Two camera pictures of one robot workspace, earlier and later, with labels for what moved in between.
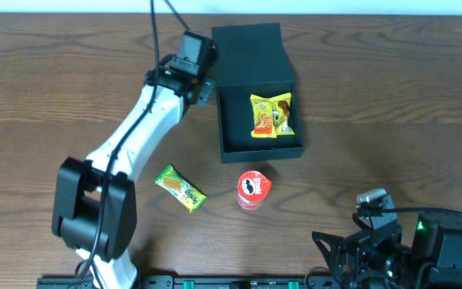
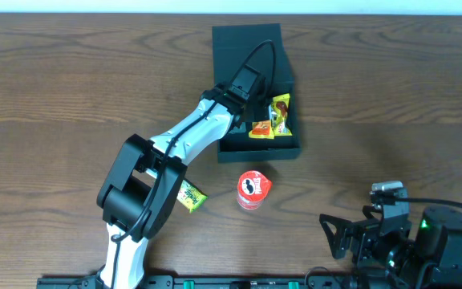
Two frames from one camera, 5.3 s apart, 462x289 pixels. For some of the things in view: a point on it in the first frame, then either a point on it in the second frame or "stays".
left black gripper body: [205, 91] to [261, 104]
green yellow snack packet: [172, 182] stays
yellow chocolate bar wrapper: [281, 107] stays
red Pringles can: [253, 187] stays
